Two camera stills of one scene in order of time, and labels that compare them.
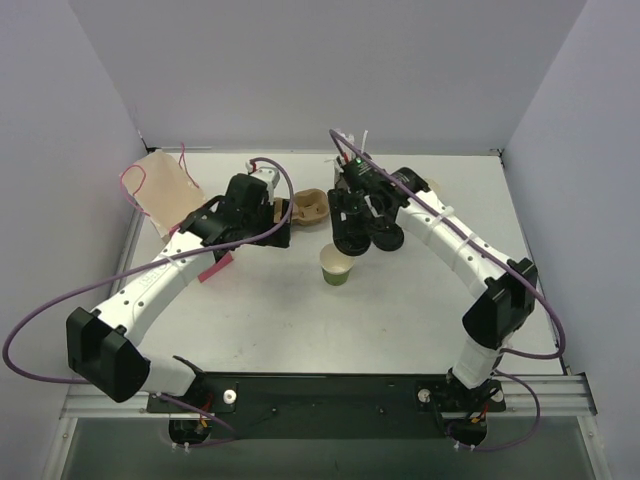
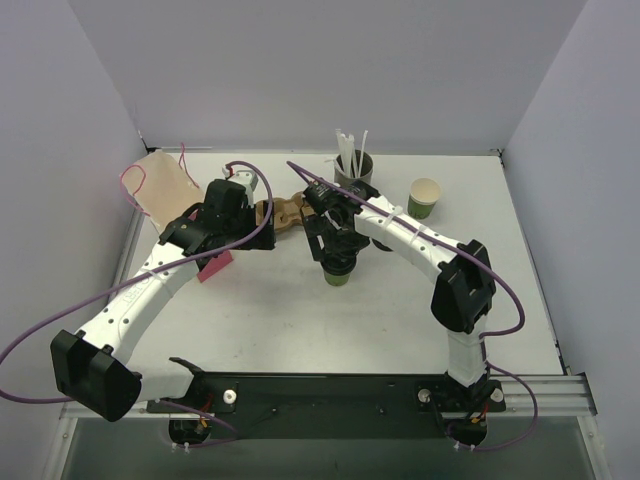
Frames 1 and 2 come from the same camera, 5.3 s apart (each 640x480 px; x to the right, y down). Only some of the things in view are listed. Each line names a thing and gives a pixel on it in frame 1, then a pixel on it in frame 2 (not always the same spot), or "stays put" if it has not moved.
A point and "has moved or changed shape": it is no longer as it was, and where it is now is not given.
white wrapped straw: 363,141 stays put
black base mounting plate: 330,405 stays put
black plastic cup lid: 352,242 has moved or changed shape
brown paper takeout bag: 157,187 stays put
